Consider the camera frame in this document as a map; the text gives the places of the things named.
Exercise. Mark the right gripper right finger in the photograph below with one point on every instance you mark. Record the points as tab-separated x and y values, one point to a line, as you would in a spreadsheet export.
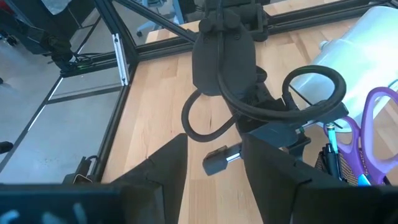
280	193

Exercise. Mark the silver frame bracket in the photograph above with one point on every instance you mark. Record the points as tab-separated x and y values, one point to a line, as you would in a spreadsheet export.
120	59

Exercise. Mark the black marker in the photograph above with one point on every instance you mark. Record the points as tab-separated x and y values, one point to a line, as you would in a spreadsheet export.
331	161

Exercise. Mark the black neighbouring robot rig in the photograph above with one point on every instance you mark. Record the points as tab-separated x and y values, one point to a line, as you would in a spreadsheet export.
53	43

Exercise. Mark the black aluminium table frame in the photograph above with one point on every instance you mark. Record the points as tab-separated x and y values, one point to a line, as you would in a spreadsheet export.
164	48

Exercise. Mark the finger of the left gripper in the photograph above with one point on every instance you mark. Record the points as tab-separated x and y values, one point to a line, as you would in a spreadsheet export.
298	149
214	163

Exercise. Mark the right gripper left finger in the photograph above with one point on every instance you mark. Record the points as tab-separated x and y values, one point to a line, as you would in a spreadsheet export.
161	186

